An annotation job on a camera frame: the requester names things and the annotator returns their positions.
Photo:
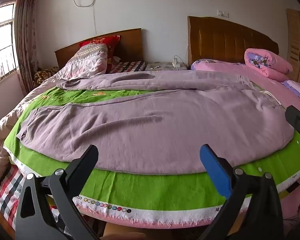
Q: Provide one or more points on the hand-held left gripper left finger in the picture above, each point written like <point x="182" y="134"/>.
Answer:
<point x="86" y="165"/>

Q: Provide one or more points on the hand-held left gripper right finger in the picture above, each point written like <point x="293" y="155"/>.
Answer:
<point x="215" y="167"/>

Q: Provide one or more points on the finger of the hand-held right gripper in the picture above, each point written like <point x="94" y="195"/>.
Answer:
<point x="298" y="121"/>

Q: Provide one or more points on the purple pants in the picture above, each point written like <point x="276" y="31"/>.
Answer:
<point x="152" y="120"/>

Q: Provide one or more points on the purple pillow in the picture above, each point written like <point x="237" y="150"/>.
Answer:
<point x="296" y="87"/>

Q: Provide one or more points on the folded pink quilt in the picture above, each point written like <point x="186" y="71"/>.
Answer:
<point x="272" y="65"/>

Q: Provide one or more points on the green printed cloth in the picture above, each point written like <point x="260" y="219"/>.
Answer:
<point x="145" y="192"/>

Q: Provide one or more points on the wooden wardrobe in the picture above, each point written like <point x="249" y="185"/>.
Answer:
<point x="297" y="45"/>

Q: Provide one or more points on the pink bed sheet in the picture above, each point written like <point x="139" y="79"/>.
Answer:
<point x="240" y="72"/>

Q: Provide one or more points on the cardboard box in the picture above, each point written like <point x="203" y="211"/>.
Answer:
<point x="165" y="233"/>

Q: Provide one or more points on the checked bed sheet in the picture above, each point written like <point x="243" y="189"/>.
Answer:
<point x="5" y="200"/>

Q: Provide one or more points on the pale pink patterned quilt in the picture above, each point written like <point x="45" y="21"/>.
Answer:
<point x="87" y="60"/>

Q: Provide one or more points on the right wooden headboard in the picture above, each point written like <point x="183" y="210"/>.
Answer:
<point x="227" y="42"/>

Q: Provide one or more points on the white power strip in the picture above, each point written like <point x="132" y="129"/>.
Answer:
<point x="176" y="62"/>

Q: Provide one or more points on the nightstand with floral cover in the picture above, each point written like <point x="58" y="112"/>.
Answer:
<point x="162" y="66"/>

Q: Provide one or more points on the red pillow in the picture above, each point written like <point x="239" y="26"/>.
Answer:
<point x="110" y="42"/>

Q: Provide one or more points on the plain wooden headboard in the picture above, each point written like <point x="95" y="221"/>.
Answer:
<point x="130" y="45"/>

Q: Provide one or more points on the patterned curtain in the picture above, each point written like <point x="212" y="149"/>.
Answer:
<point x="27" y="37"/>

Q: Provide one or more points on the barred window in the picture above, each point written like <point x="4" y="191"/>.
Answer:
<point x="2" y="42"/>

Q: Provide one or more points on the white wall socket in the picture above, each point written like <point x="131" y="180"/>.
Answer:
<point x="223" y="13"/>

